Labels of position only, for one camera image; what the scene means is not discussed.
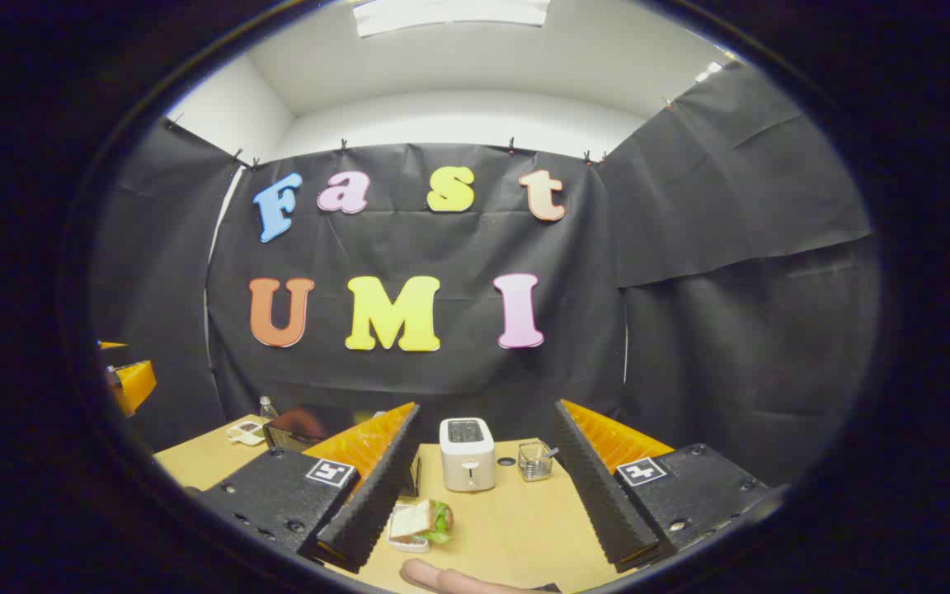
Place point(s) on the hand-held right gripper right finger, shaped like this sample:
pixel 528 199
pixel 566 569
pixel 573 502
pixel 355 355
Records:
pixel 599 495

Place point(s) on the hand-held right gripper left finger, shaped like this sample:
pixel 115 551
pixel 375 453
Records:
pixel 380 487

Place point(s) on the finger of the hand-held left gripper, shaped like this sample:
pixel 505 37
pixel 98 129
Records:
pixel 135 385

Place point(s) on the lettuce sandwich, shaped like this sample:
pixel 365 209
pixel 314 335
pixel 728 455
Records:
pixel 419 520

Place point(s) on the black electric oven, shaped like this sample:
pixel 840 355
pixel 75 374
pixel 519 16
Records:
pixel 293 431

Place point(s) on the white plastic tray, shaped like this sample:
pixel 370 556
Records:
pixel 409 544

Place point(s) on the white toaster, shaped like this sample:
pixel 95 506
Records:
pixel 467 458

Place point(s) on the white divided condiment dish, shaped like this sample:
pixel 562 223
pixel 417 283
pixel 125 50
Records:
pixel 246 431

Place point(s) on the clear plastic bottle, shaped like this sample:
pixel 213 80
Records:
pixel 268 409

